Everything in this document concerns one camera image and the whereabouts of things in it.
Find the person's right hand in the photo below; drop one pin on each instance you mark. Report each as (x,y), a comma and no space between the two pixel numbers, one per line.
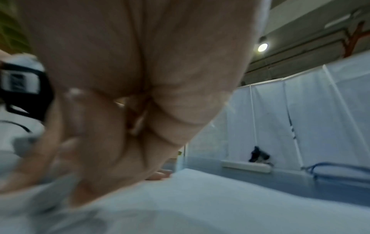
(173,68)

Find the white cloth sheet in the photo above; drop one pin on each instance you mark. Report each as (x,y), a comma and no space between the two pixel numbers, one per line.
(202,205)

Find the round ceiling lamp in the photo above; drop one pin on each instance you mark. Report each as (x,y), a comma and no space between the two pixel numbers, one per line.
(262,46)

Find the black plug adapter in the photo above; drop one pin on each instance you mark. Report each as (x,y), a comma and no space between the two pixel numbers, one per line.
(258,155)

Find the white power strip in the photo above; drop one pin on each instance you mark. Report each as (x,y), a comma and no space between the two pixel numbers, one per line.
(245,166)

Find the white partition curtain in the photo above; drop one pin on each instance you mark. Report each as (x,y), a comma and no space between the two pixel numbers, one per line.
(318,114)

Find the red-brown pipe bracket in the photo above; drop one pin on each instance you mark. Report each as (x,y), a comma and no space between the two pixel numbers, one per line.
(353,38)

